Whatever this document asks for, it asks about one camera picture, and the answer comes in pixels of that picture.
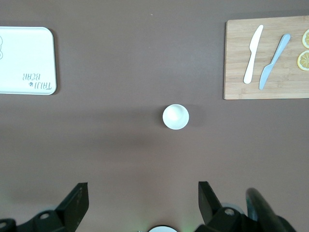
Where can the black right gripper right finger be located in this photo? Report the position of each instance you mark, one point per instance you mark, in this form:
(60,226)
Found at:
(212,215)

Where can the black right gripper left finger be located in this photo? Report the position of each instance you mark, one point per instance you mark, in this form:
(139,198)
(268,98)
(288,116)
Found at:
(70,210)

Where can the white IKEA cup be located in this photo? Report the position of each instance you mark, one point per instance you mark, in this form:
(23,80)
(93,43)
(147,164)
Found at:
(175,117)

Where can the white bear print tray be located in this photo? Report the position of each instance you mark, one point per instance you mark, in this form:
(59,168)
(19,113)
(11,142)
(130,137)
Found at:
(24,53)

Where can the brown table mat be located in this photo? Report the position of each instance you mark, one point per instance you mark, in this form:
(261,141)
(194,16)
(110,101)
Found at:
(144,72)

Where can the white plastic knife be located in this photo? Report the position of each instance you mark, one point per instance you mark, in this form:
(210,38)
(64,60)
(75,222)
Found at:
(252,55)

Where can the grey plastic knife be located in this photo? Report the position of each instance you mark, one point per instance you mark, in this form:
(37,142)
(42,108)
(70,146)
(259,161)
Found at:
(275,59)

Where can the wooden cutting board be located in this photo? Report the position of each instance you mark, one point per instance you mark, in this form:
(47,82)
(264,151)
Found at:
(236,48)

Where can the lemon slice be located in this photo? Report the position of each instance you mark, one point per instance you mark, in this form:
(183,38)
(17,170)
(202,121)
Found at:
(303,61)
(306,38)

